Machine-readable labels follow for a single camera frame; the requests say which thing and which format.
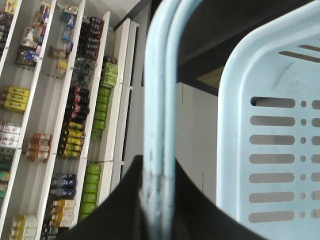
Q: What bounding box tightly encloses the green drink bottles row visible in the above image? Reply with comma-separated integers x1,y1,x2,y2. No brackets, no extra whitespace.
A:
91,86,111,141
78,163,102,221

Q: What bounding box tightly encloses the white supermarket shelf unit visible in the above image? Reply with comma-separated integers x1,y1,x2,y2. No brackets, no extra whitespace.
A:
0,0,139,240

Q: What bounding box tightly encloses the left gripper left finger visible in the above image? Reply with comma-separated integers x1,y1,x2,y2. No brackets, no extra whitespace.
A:
57,155,149,240

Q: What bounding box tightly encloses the black wooden display stand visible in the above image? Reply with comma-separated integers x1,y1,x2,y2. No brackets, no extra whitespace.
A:
112,0,320,96

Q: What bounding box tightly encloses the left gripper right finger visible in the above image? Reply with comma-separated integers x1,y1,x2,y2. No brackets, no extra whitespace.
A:
172,160,264,240

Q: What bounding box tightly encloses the light blue plastic basket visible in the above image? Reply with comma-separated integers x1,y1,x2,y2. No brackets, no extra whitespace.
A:
140,0,320,240

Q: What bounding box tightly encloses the green drink bottles left row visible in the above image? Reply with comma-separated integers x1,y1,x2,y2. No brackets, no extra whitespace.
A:
78,163,102,221

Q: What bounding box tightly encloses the green drink bottles right row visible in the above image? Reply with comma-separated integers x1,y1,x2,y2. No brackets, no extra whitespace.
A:
91,86,111,141

